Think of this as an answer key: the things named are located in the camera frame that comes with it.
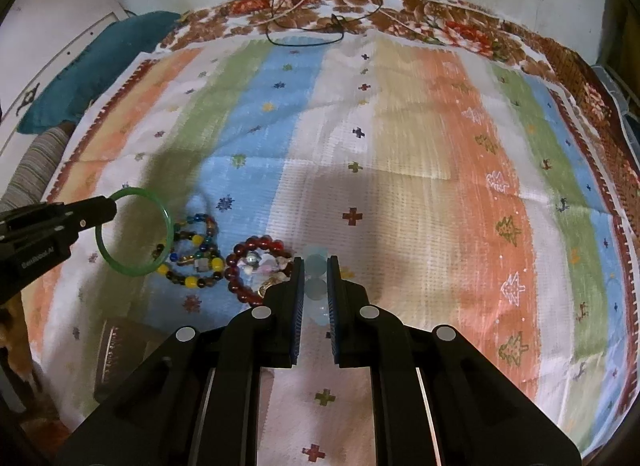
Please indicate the grey striped pillow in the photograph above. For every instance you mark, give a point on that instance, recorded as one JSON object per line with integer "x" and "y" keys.
{"x": 30, "y": 165}

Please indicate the pastel striped cloth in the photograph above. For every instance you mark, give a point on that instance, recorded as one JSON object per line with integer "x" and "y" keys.
{"x": 400, "y": 145}

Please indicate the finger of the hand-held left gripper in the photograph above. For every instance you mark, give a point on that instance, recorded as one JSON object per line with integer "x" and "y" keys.
{"x": 95, "y": 211}

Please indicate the dark jewelry box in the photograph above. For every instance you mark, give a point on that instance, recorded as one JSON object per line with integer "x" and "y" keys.
{"x": 120, "y": 356}

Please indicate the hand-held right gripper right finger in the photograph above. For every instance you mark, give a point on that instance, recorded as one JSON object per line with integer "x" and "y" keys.
{"x": 332, "y": 296}

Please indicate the teal cloth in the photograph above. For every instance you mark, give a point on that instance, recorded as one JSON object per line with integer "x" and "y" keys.
{"x": 85, "y": 70}

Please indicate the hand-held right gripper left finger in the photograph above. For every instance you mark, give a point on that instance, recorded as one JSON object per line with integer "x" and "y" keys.
{"x": 298, "y": 296}

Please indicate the green jade bangle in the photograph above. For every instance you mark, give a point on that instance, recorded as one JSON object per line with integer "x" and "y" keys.
{"x": 135, "y": 190}

